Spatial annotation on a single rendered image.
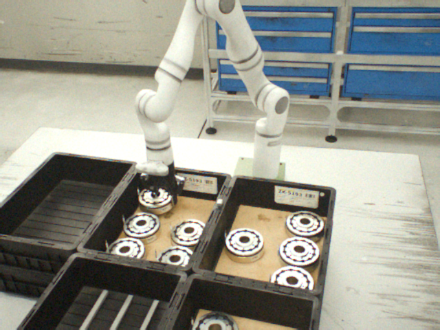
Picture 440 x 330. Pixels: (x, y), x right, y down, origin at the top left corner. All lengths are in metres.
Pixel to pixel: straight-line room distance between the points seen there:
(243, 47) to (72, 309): 0.80
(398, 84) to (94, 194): 2.16
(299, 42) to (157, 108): 1.98
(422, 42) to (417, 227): 1.67
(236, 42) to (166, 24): 2.87
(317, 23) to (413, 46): 0.57
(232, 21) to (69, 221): 0.74
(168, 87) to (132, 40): 3.11
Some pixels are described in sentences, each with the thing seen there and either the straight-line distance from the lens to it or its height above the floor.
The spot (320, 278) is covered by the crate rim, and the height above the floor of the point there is 0.93.
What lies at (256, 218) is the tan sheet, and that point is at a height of 0.83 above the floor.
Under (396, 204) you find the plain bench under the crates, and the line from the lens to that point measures 1.78.
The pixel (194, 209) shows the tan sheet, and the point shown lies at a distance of 1.50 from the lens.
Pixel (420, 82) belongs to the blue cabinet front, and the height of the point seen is 0.44.
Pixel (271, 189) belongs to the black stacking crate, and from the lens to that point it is 1.44.
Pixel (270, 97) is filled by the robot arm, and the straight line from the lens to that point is 1.55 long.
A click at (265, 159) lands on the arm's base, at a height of 0.85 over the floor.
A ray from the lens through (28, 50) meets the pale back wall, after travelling 4.87.
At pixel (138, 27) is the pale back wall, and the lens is 4.31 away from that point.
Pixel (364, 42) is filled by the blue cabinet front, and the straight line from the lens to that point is 3.14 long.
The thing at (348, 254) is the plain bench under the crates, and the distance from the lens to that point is 1.56.
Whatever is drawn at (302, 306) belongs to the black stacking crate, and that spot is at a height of 0.90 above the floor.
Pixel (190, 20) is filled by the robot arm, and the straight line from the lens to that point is 1.33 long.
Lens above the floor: 1.78
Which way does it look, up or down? 34 degrees down
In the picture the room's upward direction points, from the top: 3 degrees counter-clockwise
